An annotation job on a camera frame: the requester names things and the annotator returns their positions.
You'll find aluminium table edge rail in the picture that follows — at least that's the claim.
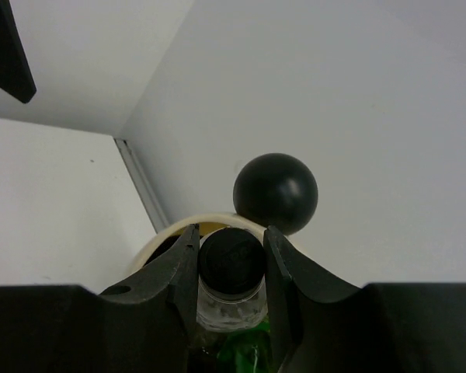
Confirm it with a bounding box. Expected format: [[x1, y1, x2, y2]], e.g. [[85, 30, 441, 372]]
[[114, 138, 169, 232]]

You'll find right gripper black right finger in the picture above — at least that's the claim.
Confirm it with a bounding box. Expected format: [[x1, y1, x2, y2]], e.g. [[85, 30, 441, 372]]
[[263, 225, 466, 373]]

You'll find green plastic bottle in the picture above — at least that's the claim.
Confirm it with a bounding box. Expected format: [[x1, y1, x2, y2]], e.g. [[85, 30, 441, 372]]
[[217, 317, 274, 373]]

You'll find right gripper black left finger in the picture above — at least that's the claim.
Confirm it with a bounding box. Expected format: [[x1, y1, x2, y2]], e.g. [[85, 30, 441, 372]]
[[0, 225, 200, 372]]

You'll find blue label clear bottle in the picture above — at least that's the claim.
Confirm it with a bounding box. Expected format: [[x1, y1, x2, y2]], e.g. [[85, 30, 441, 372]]
[[196, 227, 268, 333]]

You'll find cream bin with black ears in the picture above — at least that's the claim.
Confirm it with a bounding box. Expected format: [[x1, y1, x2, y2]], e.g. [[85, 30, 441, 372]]
[[126, 152, 320, 281]]

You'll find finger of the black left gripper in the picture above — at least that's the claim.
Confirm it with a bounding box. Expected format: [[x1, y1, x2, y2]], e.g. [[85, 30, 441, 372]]
[[0, 0, 37, 104]]

